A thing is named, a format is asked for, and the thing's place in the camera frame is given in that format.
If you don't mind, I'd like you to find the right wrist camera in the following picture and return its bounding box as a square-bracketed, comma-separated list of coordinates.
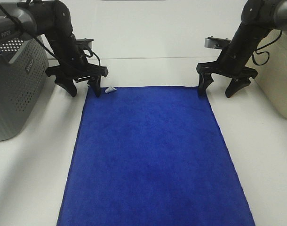
[204, 36, 231, 49]

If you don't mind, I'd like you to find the grey perforated laundry basket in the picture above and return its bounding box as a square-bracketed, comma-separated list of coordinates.
[0, 7, 50, 143]

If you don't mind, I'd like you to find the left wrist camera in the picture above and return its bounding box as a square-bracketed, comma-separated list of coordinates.
[76, 38, 94, 50]

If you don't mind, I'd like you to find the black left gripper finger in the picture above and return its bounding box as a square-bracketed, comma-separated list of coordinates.
[87, 76, 102, 97]
[55, 77, 77, 97]

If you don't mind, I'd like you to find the beige storage bin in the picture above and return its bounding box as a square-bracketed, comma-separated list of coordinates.
[247, 31, 287, 119]

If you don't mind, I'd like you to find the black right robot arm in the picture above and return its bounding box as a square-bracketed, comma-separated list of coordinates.
[196, 0, 287, 97]

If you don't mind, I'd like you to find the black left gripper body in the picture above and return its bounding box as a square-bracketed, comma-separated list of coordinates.
[45, 63, 108, 82]

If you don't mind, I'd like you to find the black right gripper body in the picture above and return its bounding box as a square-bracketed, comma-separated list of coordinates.
[196, 61, 258, 80]

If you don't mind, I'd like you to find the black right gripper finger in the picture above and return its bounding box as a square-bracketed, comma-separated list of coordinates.
[198, 72, 214, 96]
[225, 78, 251, 98]

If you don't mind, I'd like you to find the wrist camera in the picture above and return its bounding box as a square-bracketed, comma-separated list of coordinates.
[76, 38, 94, 50]
[204, 36, 231, 49]

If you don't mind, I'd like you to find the blue towel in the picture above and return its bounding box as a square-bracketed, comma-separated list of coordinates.
[57, 86, 255, 226]

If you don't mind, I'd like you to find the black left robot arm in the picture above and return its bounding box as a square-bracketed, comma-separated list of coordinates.
[0, 0, 108, 97]

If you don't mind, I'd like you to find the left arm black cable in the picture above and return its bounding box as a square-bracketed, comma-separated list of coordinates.
[0, 0, 102, 68]

